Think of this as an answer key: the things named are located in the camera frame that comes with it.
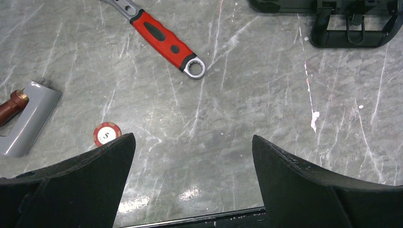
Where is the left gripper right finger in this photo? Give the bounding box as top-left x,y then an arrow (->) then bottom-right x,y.
252,135 -> 403,228

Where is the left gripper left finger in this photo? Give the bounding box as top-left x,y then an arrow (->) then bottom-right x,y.
0,133 -> 136,228

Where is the black poker set case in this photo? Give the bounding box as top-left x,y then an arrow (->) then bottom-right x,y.
248,0 -> 403,48

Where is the red 5 poker chip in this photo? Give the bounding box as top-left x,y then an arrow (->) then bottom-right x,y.
93,122 -> 122,147

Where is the copper pipe fitting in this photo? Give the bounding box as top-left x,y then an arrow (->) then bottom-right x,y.
0,90 -> 29,126

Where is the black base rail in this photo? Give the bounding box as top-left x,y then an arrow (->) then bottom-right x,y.
133,207 -> 269,228

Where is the red-handled adjustable wrench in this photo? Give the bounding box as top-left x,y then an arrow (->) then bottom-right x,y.
105,0 -> 206,80

